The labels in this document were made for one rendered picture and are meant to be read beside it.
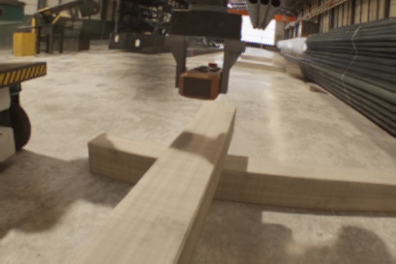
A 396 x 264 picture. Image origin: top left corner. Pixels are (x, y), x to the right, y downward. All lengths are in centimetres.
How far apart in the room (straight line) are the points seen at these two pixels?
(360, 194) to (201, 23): 62
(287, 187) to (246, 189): 11
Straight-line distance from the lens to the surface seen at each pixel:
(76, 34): 819
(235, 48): 51
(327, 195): 78
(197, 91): 49
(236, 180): 72
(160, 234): 31
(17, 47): 695
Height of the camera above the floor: 41
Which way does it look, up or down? 15 degrees down
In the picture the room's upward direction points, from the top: 5 degrees clockwise
